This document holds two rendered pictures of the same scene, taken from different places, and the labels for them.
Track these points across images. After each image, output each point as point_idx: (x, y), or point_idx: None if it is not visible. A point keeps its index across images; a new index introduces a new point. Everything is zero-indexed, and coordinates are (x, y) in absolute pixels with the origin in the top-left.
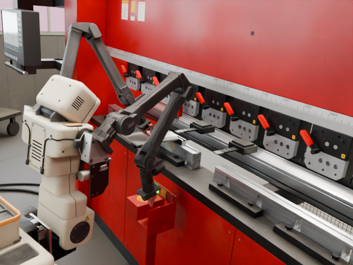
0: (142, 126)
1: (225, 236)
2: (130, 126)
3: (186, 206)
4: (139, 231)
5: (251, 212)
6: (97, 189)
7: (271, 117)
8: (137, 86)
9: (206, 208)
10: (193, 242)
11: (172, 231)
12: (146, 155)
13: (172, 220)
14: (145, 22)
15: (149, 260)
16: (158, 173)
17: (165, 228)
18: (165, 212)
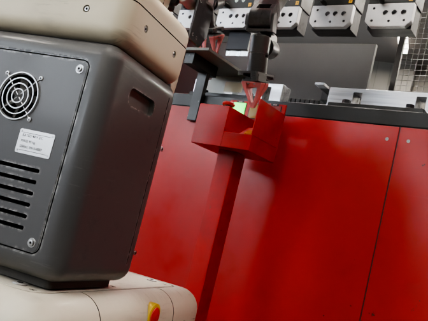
0: (213, 28)
1: (378, 150)
2: None
3: (286, 140)
4: (229, 146)
5: (418, 111)
6: (197, 30)
7: None
8: None
9: (334, 123)
10: (299, 195)
11: (246, 199)
12: (272, 6)
13: (275, 146)
14: None
15: (223, 223)
16: (273, 51)
17: (267, 154)
18: (272, 121)
